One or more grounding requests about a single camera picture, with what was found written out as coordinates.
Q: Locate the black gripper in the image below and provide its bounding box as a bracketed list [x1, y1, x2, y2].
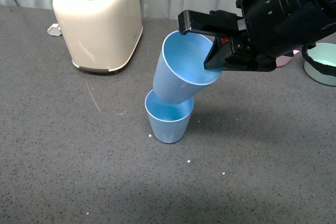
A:
[178, 0, 335, 71]

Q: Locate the light blue plastic cup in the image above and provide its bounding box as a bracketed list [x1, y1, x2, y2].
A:
[153, 31, 221, 104]
[144, 90, 194, 144]

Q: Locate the pink plastic bowl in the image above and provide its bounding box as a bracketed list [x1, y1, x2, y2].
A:
[276, 50, 300, 68]

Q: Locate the green plastic bowl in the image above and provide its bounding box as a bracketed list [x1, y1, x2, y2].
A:
[302, 42, 335, 87]

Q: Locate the cream two-slot toaster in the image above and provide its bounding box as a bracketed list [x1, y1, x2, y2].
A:
[52, 0, 143, 72]

